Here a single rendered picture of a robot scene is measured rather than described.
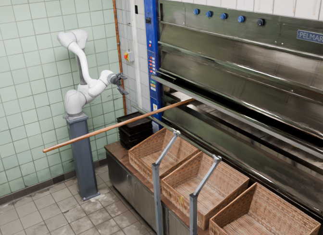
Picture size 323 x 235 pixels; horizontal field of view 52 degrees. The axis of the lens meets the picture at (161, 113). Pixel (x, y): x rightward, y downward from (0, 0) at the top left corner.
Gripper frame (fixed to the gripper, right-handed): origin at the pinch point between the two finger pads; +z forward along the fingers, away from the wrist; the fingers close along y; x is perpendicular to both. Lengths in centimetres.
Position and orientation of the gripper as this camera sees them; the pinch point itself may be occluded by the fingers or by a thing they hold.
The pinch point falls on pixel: (126, 86)
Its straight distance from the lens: 282.0
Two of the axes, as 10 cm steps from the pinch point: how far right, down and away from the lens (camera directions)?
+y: 0.5, 9.0, 4.3
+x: -8.2, 2.8, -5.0
